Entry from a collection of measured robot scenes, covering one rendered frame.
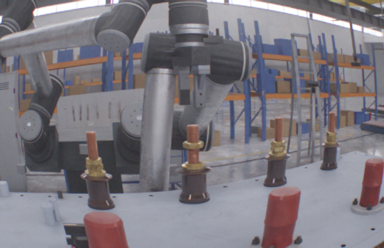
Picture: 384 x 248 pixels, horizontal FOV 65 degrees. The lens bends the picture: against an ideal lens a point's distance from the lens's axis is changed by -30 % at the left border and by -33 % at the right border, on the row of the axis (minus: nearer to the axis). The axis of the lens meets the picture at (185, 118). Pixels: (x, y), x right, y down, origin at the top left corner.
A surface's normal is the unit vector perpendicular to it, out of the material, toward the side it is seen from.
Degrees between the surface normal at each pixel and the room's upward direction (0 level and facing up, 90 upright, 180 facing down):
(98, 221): 4
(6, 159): 90
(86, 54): 90
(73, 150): 90
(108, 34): 136
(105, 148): 90
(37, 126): 61
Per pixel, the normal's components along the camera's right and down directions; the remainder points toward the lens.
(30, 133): 0.18, -0.31
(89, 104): 0.33, 0.10
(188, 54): -0.92, 0.07
